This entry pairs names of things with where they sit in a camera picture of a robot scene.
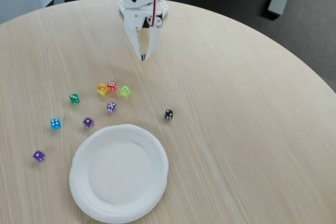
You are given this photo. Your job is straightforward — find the purple translucent dice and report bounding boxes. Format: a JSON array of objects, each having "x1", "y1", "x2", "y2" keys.
[
  {"x1": 33, "y1": 150, "x2": 46, "y2": 163},
  {"x1": 82, "y1": 116, "x2": 95, "y2": 129},
  {"x1": 106, "y1": 101, "x2": 118, "y2": 114}
]

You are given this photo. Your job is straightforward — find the white paper plate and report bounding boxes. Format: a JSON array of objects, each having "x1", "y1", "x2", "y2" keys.
[{"x1": 69, "y1": 123, "x2": 169, "y2": 224}]

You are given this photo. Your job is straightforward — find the blue translucent dice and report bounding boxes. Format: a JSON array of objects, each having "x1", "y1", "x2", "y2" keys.
[{"x1": 50, "y1": 118, "x2": 62, "y2": 131}]

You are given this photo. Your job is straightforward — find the yellow translucent dice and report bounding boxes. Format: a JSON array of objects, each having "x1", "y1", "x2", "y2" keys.
[{"x1": 97, "y1": 83, "x2": 109, "y2": 96}]

